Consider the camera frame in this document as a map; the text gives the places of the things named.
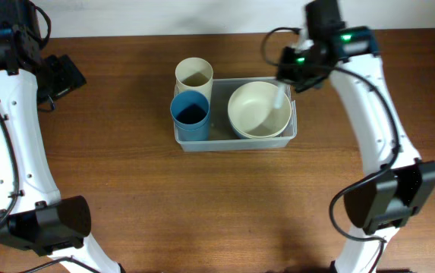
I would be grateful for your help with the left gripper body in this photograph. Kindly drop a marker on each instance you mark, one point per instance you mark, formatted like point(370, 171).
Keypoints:
point(60, 79)

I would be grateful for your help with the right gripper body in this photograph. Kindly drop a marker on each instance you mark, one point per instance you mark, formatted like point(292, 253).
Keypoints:
point(299, 69)

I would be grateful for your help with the white plastic fork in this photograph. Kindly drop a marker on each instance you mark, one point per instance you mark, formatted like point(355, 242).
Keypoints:
point(280, 96)

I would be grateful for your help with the cream bowl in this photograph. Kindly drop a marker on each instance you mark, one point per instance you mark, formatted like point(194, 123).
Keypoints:
point(251, 105)
point(262, 132)

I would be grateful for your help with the blue bowl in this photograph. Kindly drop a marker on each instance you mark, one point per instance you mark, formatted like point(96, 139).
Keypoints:
point(239, 134)

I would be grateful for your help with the cream cup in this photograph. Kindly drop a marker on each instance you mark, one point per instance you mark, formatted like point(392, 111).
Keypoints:
point(194, 74)

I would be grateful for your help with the blue cup front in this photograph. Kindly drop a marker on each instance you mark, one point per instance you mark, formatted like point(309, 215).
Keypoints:
point(190, 110)

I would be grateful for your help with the blue cup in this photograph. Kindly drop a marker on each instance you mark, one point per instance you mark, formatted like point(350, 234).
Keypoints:
point(200, 134)
point(190, 110)

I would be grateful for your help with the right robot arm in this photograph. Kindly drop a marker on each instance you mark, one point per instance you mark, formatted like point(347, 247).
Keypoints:
point(397, 182)

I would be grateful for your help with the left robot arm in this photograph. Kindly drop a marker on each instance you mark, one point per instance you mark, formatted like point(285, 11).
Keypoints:
point(33, 215)

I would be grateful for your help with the clear plastic container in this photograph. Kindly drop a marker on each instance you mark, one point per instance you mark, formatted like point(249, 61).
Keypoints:
point(222, 137)

